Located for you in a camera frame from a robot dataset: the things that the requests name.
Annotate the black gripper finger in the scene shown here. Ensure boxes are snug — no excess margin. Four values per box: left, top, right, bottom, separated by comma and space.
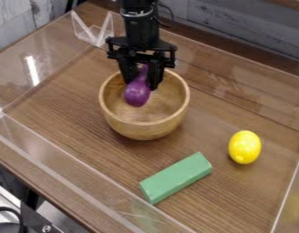
147, 59, 163, 91
118, 58, 139, 84

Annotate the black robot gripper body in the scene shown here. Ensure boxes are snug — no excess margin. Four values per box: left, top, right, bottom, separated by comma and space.
106, 8, 176, 68

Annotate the purple toy eggplant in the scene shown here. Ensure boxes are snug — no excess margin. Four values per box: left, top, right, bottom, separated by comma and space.
124, 65, 151, 107

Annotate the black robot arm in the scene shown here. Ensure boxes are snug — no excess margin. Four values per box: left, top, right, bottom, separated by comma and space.
106, 0, 178, 90

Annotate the brown wooden bowl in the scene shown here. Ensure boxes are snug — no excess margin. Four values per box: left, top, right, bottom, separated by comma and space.
99, 69, 191, 140

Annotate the yellow toy lemon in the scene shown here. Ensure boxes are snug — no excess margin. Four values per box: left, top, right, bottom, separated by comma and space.
227, 130, 262, 165

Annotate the green rectangular block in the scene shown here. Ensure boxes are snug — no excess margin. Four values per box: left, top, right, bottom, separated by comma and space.
140, 152, 212, 205

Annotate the clear acrylic front barrier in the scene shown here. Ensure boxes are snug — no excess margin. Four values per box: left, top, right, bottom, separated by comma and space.
0, 113, 196, 233

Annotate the clear acrylic corner bracket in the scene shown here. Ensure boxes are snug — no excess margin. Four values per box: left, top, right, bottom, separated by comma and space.
71, 10, 115, 47

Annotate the black metal bracket with bolt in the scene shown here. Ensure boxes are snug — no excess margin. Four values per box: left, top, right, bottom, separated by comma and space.
20, 203, 64, 233

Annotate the black cable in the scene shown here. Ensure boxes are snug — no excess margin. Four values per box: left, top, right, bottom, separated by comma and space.
0, 207, 25, 233

